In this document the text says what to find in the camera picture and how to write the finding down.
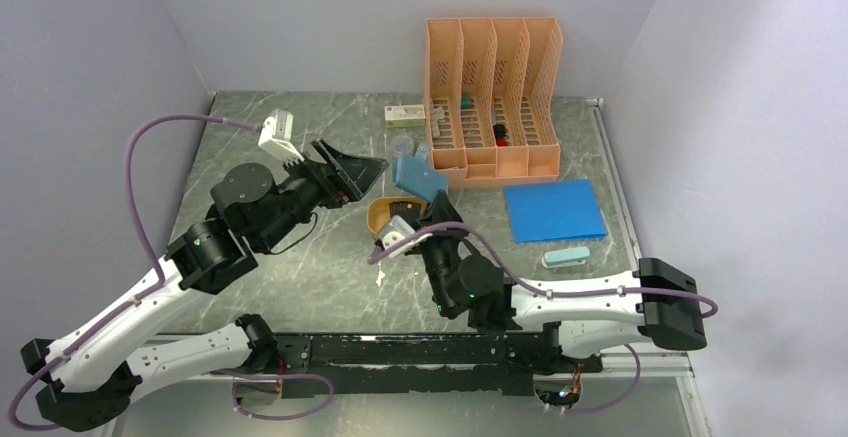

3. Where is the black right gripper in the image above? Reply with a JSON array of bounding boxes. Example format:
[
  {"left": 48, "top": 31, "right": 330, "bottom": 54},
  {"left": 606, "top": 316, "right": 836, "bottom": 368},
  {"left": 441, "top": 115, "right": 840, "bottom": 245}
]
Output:
[{"left": 409, "top": 189, "right": 471, "bottom": 315}]

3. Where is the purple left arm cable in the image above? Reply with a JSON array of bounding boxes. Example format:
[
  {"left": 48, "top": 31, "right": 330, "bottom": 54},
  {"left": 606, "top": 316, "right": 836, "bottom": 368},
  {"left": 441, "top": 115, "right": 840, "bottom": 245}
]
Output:
[{"left": 7, "top": 114, "right": 336, "bottom": 432}]

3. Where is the white small carton box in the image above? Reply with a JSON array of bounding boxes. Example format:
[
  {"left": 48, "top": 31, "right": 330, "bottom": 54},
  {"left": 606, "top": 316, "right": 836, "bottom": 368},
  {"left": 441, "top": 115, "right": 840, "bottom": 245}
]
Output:
[{"left": 384, "top": 104, "right": 427, "bottom": 128}]

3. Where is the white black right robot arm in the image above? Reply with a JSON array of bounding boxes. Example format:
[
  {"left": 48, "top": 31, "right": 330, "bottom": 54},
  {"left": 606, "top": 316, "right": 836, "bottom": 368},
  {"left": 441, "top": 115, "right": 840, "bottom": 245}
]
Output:
[{"left": 410, "top": 191, "right": 716, "bottom": 371}]

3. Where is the red black item in organizer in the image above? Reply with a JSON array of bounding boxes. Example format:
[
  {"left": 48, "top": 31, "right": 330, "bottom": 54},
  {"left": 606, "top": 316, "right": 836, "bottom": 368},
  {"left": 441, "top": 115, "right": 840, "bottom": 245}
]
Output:
[{"left": 493, "top": 124, "right": 510, "bottom": 147}]

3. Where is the clear small jar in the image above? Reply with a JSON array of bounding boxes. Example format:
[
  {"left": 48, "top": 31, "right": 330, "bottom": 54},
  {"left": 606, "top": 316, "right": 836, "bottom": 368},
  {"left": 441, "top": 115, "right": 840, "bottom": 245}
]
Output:
[{"left": 389, "top": 135, "right": 416, "bottom": 159}]

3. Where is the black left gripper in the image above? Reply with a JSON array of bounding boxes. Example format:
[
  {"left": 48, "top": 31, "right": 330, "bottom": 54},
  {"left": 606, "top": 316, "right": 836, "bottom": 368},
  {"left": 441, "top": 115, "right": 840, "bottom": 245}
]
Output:
[{"left": 255, "top": 135, "right": 388, "bottom": 250}]

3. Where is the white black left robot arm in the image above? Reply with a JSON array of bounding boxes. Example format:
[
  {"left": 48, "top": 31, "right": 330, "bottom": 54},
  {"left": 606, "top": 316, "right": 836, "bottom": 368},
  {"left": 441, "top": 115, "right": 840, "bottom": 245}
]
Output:
[{"left": 21, "top": 139, "right": 388, "bottom": 432}]

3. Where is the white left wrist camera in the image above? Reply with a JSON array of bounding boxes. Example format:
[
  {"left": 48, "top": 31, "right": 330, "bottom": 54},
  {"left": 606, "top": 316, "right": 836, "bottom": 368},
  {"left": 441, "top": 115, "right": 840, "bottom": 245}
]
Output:
[{"left": 258, "top": 109, "right": 305, "bottom": 165}]

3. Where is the yellow oval tray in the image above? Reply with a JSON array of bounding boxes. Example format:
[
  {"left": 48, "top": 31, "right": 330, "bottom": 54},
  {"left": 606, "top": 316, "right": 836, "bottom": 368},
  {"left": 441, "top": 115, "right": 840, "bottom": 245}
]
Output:
[{"left": 367, "top": 197, "right": 428, "bottom": 241}]

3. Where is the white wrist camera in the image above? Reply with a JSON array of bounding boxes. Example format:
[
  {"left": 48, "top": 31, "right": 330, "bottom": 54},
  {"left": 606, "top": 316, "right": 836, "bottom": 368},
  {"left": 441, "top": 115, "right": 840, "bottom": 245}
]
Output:
[
  {"left": 376, "top": 215, "right": 430, "bottom": 258},
  {"left": 258, "top": 109, "right": 305, "bottom": 165}
]

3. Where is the blue leather card holder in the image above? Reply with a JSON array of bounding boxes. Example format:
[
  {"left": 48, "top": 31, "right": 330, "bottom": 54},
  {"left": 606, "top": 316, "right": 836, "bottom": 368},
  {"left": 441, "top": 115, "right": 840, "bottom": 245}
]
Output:
[{"left": 391, "top": 143, "right": 449, "bottom": 203}]

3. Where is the clear plastic clip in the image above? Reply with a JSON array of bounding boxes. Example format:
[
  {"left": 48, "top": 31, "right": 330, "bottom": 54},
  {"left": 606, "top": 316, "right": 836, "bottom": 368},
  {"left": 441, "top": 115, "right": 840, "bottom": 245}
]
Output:
[{"left": 430, "top": 106, "right": 446, "bottom": 138}]

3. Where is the orange plastic file organizer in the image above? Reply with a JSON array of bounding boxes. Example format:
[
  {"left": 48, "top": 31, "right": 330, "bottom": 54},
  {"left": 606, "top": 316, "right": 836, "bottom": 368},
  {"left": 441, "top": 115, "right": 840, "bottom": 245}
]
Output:
[{"left": 422, "top": 17, "right": 564, "bottom": 189}]

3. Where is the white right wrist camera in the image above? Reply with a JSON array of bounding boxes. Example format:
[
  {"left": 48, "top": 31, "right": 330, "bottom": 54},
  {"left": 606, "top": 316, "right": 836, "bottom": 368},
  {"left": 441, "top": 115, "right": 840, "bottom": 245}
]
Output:
[{"left": 376, "top": 215, "right": 430, "bottom": 258}]

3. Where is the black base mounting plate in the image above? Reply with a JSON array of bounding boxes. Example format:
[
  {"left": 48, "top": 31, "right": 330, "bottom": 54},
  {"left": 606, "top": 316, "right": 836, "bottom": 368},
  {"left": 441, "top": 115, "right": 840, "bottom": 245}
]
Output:
[{"left": 236, "top": 328, "right": 603, "bottom": 399}]

